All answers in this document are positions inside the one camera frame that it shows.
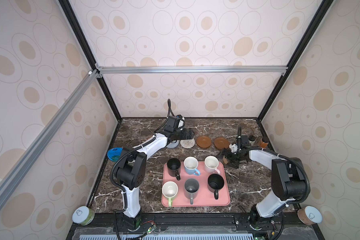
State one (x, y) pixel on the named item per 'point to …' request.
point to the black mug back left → (173, 167)
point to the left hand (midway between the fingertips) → (192, 130)
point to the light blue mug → (190, 164)
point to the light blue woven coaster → (173, 144)
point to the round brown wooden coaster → (221, 143)
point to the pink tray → (205, 189)
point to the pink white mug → (211, 163)
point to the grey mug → (191, 187)
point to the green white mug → (169, 190)
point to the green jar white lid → (83, 215)
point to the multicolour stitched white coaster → (187, 143)
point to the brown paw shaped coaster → (225, 160)
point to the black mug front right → (215, 183)
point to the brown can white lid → (310, 215)
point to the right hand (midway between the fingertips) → (222, 159)
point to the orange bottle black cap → (264, 143)
